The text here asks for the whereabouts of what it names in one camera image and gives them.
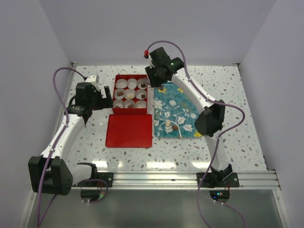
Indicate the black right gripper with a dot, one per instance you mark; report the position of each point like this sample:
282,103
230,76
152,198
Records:
154,82

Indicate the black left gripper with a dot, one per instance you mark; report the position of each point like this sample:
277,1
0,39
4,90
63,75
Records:
104,102

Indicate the brown oval chocolate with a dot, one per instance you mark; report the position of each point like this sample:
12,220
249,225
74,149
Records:
175,127

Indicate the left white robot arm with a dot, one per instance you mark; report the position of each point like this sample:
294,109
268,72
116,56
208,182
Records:
49,172

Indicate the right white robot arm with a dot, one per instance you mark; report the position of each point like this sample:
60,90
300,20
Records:
209,123

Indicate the red chocolate box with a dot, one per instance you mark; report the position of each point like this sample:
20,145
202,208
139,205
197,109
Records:
130,110

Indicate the white paper cup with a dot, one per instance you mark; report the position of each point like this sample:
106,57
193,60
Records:
118,97
141,104
128,102
127,92
139,85
118,104
121,83
140,92
132,83

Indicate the red box lid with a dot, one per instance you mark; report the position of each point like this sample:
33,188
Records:
129,131

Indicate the teal floral tray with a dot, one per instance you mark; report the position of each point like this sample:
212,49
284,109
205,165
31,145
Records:
174,106

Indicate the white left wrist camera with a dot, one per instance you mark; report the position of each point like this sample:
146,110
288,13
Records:
94,80

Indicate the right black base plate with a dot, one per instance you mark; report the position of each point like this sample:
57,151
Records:
213,181

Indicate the aluminium mounting rail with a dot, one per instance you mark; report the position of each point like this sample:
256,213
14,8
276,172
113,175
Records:
187,180

